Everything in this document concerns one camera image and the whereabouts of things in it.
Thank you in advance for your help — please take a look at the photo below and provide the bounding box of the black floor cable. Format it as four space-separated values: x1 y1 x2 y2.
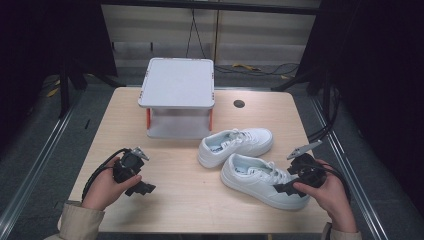
214 62 300 78

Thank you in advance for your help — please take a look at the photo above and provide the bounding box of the metal floor rail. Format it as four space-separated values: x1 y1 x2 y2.
309 95 391 240
0 103 77 232

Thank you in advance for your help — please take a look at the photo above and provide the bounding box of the white sneaker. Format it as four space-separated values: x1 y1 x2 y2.
220 153 311 211
197 127 274 169

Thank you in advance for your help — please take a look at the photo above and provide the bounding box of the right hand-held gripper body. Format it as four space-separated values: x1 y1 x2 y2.
287 139 329 189

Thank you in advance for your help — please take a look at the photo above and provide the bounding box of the person's right hand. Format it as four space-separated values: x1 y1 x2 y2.
293 159 358 234

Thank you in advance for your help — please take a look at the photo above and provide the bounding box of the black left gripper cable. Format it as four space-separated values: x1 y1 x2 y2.
81 148 129 202

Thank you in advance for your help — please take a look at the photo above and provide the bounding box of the white two-tier shoe rack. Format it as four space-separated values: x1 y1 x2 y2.
138 57 216 140

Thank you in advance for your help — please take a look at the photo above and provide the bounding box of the black hanging cable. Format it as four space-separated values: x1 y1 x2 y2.
185 8 208 60

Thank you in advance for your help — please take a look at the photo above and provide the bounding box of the black overhead beam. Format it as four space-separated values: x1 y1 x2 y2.
100 0 322 16

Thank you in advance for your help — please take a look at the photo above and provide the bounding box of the black stand leg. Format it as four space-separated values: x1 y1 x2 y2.
58 56 72 120
270 71 314 93

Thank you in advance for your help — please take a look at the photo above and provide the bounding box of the person's left hand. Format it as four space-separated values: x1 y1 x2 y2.
81 158 143 212

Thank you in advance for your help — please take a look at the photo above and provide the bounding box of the black curtain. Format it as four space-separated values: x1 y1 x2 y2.
295 0 424 214
0 0 118 148

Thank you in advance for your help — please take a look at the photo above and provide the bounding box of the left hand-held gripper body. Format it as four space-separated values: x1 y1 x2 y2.
113 146 150 183

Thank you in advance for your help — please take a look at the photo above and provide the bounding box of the black cable bundle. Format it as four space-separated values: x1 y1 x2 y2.
306 84 342 148

